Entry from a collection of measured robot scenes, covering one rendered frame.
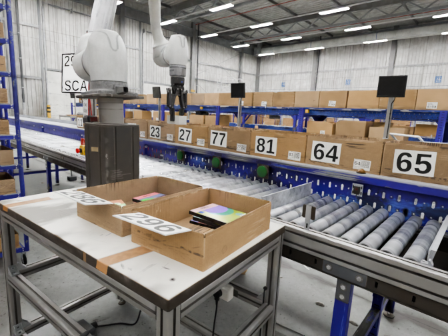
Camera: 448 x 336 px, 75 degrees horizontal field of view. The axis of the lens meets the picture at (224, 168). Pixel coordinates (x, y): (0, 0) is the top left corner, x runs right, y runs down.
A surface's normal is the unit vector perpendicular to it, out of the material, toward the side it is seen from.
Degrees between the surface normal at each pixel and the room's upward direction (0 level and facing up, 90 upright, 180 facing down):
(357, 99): 90
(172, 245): 91
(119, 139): 90
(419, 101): 90
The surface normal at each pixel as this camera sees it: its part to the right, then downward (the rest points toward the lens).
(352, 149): -0.67, 0.11
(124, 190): 0.80, 0.13
